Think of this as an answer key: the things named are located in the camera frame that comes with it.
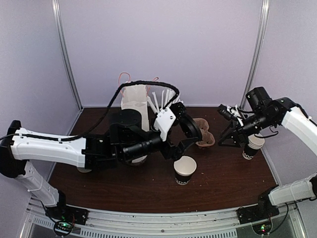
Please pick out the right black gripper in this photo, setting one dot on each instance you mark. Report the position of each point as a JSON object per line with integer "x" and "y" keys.
{"x": 241, "y": 136}

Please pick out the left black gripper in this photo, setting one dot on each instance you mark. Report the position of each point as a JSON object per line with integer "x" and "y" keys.
{"x": 173, "y": 151}

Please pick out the black paper coffee cup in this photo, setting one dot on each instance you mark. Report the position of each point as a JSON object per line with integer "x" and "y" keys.
{"x": 184, "y": 169}

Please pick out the stack of paper cups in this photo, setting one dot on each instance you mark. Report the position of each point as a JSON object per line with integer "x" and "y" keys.
{"x": 255, "y": 143}

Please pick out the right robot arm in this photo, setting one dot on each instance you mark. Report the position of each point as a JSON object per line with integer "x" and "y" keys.
{"x": 267, "y": 113}

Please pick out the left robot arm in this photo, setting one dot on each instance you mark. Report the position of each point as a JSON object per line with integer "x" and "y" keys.
{"x": 173, "y": 133}

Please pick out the white paper takeout bag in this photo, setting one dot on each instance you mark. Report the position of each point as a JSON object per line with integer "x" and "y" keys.
{"x": 136, "y": 97}

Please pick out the cardboard cup carrier tray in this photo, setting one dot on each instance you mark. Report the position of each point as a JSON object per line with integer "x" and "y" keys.
{"x": 208, "y": 139}

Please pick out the white ceramic bowl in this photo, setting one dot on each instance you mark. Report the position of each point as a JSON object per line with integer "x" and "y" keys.
{"x": 138, "y": 161}

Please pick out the wrapped white straws bundle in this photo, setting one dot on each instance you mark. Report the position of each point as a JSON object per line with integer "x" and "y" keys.
{"x": 157, "y": 101}

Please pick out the cream ceramic mug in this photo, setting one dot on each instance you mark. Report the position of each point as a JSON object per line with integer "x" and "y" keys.
{"x": 83, "y": 170}

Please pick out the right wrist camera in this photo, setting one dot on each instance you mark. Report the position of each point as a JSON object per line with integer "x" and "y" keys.
{"x": 231, "y": 113}

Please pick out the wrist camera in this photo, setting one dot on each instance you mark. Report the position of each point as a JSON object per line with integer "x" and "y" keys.
{"x": 168, "y": 117}
{"x": 231, "y": 113}

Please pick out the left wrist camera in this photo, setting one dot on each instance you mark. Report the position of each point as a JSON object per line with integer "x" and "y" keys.
{"x": 168, "y": 117}

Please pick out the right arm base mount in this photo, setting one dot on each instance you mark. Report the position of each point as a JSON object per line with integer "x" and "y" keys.
{"x": 259, "y": 215}

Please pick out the right aluminium corner post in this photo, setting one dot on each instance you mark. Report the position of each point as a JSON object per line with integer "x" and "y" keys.
{"x": 257, "y": 50}

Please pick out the aluminium corner post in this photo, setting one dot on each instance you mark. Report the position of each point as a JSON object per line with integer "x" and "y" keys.
{"x": 65, "y": 55}
{"x": 257, "y": 50}

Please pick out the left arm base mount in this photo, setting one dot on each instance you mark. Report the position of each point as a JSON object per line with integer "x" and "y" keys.
{"x": 65, "y": 218}

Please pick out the left aluminium corner post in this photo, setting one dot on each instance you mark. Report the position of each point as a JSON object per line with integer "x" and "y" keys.
{"x": 65, "y": 55}

